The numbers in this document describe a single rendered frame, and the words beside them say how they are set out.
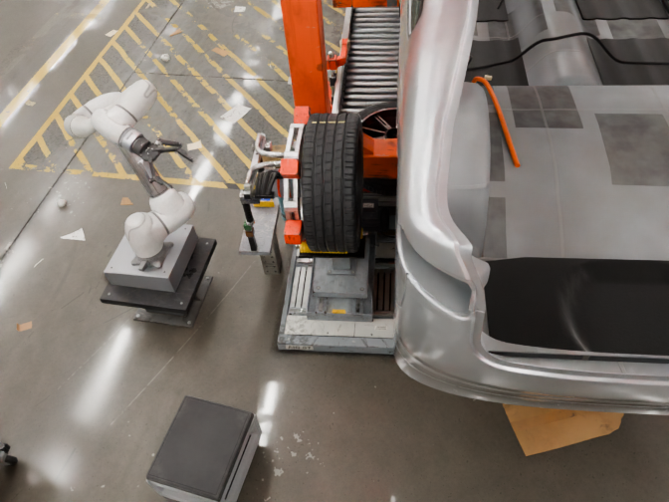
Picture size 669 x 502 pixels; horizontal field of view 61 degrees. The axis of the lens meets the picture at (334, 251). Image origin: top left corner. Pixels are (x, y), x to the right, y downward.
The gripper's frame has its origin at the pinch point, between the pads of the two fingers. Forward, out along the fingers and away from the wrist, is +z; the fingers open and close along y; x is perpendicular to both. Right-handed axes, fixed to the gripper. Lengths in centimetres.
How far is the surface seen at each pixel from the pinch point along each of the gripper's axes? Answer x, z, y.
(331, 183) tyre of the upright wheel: 11, 50, 35
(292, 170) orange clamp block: 9.6, 33.7, 29.5
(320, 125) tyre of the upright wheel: 14, 31, 56
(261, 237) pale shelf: 85, 26, 14
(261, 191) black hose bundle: 26.2, 24.7, 19.0
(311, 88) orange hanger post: 36, 12, 79
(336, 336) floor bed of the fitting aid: 102, 90, -6
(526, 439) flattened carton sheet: 62, 192, -1
